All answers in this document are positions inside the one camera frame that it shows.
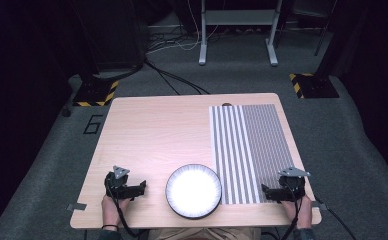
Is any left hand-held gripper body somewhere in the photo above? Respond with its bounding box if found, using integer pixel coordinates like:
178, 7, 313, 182
104, 165, 134, 201

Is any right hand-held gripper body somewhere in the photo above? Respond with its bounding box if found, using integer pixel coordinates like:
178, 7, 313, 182
277, 166, 311, 203

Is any person's left hand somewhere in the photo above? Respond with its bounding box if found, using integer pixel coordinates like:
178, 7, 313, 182
101, 194, 132, 228

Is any person's right hand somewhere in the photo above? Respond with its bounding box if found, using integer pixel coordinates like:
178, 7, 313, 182
281, 195, 313, 230

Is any grey tape piece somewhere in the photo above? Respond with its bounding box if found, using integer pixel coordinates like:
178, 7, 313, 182
65, 202, 88, 212
311, 200, 329, 212

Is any grey white striped mat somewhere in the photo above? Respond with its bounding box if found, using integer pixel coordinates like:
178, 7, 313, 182
208, 103, 296, 205

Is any white plate with dark rim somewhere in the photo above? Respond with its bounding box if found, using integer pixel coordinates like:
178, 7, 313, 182
164, 163, 223, 220

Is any black stand base hazard tape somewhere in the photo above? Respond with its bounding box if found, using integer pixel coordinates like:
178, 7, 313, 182
72, 73, 120, 108
288, 72, 341, 100

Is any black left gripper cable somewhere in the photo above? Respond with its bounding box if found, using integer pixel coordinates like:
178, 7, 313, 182
105, 181, 140, 239

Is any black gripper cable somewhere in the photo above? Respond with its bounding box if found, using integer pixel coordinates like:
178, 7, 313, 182
279, 186, 304, 240
105, 181, 140, 239

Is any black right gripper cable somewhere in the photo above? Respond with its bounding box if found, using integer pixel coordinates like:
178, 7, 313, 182
279, 186, 304, 240

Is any black cable at table edge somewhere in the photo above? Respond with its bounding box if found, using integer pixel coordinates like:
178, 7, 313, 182
313, 194, 359, 240

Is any black floor cable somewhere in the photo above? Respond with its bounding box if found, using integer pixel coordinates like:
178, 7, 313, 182
143, 58, 211, 96

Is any white floor cable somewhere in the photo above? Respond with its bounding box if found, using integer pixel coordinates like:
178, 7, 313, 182
145, 0, 220, 56

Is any white metal table frame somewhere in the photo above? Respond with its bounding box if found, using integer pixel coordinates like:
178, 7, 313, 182
198, 0, 284, 67

